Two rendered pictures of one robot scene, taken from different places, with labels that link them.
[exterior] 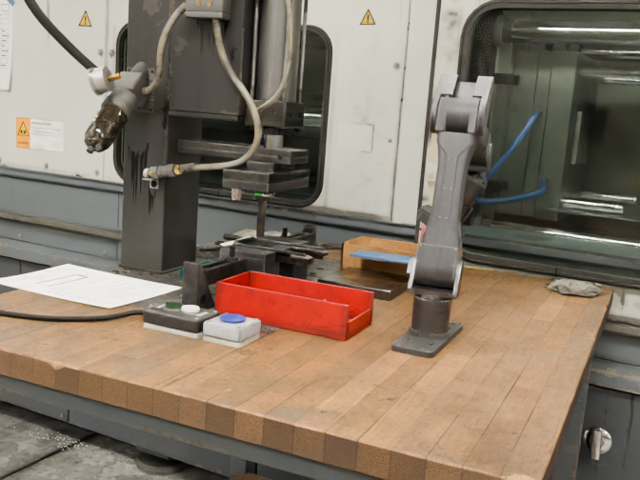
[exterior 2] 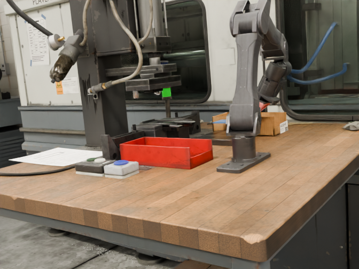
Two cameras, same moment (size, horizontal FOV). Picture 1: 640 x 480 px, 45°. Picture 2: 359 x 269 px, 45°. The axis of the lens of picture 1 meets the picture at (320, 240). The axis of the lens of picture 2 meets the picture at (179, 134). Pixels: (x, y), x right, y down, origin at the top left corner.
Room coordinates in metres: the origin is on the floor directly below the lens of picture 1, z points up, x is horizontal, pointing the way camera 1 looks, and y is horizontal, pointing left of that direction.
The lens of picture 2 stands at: (0.11, -0.27, 1.18)
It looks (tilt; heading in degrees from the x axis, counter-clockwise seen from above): 9 degrees down; 12
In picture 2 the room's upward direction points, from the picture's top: 5 degrees counter-clockwise
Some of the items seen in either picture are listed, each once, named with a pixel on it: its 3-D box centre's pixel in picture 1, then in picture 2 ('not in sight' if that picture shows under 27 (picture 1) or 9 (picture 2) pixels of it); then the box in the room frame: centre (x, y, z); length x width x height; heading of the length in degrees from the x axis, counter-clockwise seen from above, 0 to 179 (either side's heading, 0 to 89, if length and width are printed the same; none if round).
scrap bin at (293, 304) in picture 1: (293, 303); (165, 151); (1.32, 0.04, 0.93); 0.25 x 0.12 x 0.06; 66
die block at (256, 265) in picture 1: (265, 267); (161, 135); (1.57, 0.11, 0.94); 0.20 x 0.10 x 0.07; 156
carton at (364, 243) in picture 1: (401, 262); (249, 124); (1.76, -0.19, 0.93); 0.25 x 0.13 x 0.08; 66
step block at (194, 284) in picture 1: (199, 285); (112, 147); (1.34, 0.21, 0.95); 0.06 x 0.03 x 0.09; 156
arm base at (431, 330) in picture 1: (430, 316); (243, 149); (1.26, -0.19, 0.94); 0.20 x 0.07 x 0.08; 156
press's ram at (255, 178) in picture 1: (240, 124); (135, 54); (1.59, 0.18, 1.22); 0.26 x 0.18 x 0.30; 66
